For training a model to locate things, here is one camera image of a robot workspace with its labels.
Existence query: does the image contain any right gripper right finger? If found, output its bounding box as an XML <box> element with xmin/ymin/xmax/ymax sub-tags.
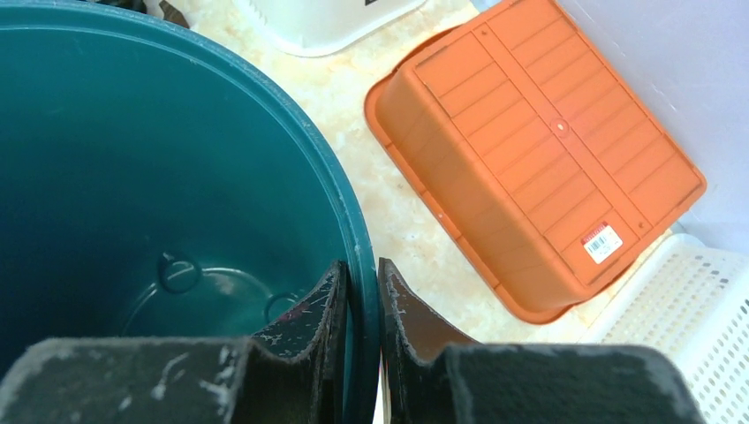
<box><xmin>378</xmin><ymin>258</ymin><xmax>703</xmax><ymax>423</ymax></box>

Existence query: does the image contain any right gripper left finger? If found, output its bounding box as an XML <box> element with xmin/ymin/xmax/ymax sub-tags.
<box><xmin>1</xmin><ymin>261</ymin><xmax>349</xmax><ymax>423</ymax></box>

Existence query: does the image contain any teal bucket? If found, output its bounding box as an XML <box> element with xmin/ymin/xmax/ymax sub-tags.
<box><xmin>1</xmin><ymin>1</ymin><xmax>380</xmax><ymax>423</ymax></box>

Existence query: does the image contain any orange plastic tub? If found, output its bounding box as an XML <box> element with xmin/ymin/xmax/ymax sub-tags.
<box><xmin>364</xmin><ymin>1</ymin><xmax>707</xmax><ymax>324</ymax></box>

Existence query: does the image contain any white perforated basket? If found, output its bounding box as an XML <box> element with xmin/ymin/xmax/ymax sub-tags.
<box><xmin>580</xmin><ymin>233</ymin><xmax>748</xmax><ymax>423</ymax></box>

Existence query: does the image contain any translucent white plastic tub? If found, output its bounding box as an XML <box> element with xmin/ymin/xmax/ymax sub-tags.
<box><xmin>234</xmin><ymin>0</ymin><xmax>423</xmax><ymax>57</ymax></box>

